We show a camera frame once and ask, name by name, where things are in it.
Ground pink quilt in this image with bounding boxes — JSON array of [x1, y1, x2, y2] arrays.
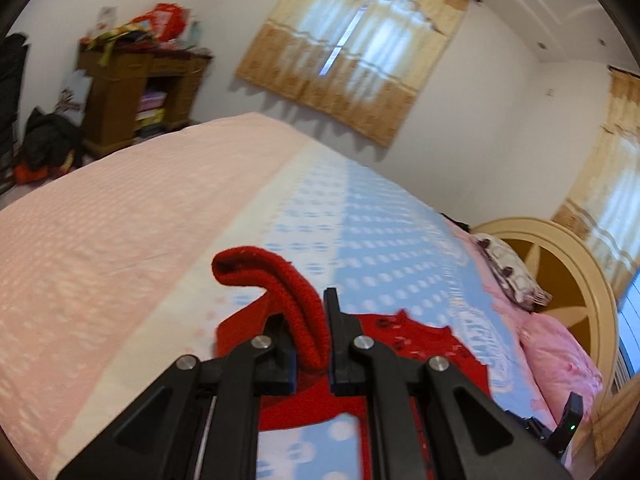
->
[[520, 310, 604, 428]]

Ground patterned grey pillow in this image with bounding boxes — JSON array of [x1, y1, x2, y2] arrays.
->
[[475, 234, 553, 311]]

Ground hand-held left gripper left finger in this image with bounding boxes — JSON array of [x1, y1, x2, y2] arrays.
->
[[55, 312, 301, 480]]

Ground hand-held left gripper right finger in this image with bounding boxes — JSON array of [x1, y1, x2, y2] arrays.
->
[[324, 287, 577, 480]]

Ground cream wooden headboard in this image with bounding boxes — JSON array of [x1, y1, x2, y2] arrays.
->
[[472, 217, 621, 456]]

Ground beige patterned curtain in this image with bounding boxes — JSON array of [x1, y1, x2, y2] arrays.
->
[[550, 67, 640, 306], [235, 0, 473, 148]]

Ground dark hanging clothes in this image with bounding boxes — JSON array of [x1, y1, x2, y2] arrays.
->
[[0, 34, 30, 186]]

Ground white plastic bag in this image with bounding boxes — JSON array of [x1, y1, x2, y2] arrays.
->
[[55, 70, 93, 126]]

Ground red knit sweater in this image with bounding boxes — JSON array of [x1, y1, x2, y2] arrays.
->
[[211, 246, 493, 480]]

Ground brown wooden cabinet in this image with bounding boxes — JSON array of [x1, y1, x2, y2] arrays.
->
[[76, 42, 213, 158]]

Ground black bag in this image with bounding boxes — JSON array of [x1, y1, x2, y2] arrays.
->
[[22, 107, 86, 176]]

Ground red gift bag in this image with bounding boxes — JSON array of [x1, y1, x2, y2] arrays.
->
[[150, 3, 193, 43]]

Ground bed with patterned sheet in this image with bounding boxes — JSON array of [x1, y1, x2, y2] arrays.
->
[[0, 112, 561, 480]]

